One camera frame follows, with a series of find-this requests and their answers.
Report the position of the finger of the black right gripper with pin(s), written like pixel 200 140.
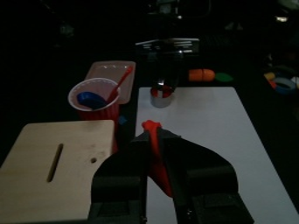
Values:
pixel 176 68
pixel 161 70

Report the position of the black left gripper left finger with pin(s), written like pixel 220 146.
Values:
pixel 116 189

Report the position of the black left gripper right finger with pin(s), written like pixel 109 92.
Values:
pixel 205 186

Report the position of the red dough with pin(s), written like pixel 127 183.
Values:
pixel 157 151

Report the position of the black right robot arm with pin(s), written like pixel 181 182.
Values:
pixel 167 11

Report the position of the wooden drawer box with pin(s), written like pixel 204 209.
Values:
pixel 50 169

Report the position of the orange toy food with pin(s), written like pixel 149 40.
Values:
pixel 200 75

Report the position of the red spatula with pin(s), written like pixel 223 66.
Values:
pixel 118 83

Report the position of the green toy food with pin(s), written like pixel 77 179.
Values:
pixel 224 77

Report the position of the pink plastic tray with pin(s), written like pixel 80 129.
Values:
pixel 102 68

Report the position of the white cutting board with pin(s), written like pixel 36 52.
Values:
pixel 233 140

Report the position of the small blue piece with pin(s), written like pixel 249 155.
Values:
pixel 122 119

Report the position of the blue scoop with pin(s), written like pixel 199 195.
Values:
pixel 89 99

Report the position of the red plastic cup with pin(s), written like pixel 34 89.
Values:
pixel 97 115

